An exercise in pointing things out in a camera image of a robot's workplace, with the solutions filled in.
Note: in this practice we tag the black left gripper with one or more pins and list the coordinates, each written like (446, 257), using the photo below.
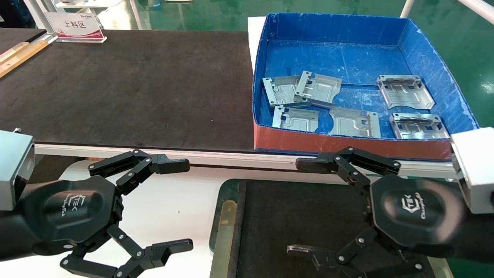
(69, 212)

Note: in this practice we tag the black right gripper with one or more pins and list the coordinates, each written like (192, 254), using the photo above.
(417, 212)

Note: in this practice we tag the silver stamped metal part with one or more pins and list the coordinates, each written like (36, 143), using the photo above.
(353, 123)
(279, 90)
(418, 129)
(297, 120)
(407, 94)
(320, 88)

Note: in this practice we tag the black tray container green rim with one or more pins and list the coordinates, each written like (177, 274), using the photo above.
(293, 216)

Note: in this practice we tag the brass strip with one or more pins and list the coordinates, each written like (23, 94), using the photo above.
(225, 231)

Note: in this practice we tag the large black table mat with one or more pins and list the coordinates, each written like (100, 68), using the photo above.
(135, 88)

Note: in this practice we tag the blue cardboard box red front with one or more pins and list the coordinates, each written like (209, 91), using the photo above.
(332, 58)

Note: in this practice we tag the white sheet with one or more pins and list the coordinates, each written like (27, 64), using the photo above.
(254, 38)

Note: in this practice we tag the white red sign plate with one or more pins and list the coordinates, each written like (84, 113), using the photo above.
(75, 25)

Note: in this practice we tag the brown wooden strip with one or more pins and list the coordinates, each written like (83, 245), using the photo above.
(23, 58)

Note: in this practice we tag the light beige wooden strip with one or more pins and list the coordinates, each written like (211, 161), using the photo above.
(13, 52)

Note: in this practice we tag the white shelf board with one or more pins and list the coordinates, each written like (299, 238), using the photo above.
(88, 3)

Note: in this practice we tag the white table edge rail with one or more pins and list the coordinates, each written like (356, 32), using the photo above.
(231, 158)

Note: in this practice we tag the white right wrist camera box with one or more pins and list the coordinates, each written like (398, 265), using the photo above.
(476, 170)

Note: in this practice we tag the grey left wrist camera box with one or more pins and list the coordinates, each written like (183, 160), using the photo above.
(11, 166)

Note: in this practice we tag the white frame post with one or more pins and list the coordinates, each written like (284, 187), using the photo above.
(407, 7)

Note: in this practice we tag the white metal frame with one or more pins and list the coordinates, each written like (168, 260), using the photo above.
(36, 11)

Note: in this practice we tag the white frame tube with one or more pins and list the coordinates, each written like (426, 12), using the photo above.
(478, 9)

